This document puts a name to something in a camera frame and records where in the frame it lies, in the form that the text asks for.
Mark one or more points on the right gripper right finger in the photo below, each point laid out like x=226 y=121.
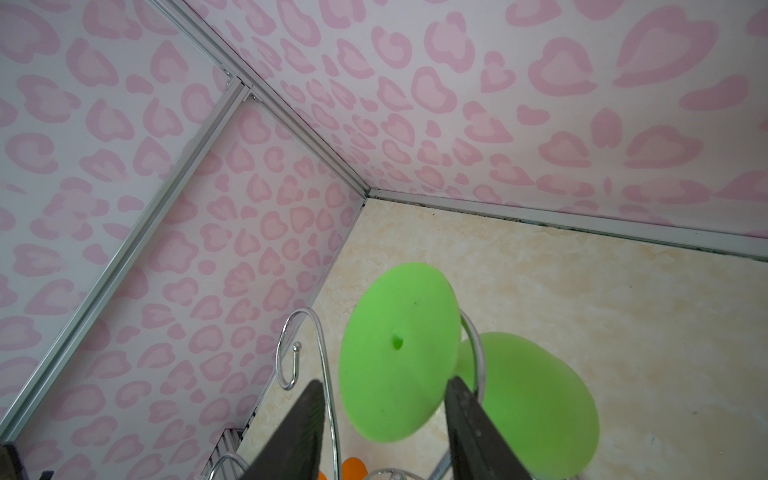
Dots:
x=477 y=449

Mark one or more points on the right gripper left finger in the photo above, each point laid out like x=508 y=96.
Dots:
x=294 y=449

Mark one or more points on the orange wine glass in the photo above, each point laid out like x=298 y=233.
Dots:
x=353 y=469

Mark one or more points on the green wine glass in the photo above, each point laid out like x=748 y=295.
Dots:
x=404 y=342

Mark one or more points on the chrome wire glass rack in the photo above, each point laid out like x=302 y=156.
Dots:
x=232 y=453

